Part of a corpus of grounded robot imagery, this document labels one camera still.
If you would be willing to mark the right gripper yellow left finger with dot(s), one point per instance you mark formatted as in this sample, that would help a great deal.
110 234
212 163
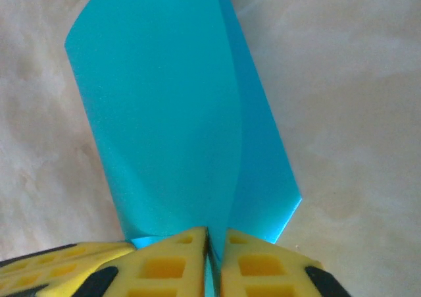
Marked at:
164 267

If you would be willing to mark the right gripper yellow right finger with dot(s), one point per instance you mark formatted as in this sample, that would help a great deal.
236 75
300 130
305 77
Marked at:
263 267

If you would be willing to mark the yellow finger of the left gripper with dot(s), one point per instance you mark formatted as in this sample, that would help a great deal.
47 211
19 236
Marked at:
42 270

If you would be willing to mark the blue paper sheet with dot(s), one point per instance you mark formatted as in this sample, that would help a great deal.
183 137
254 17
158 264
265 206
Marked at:
164 112

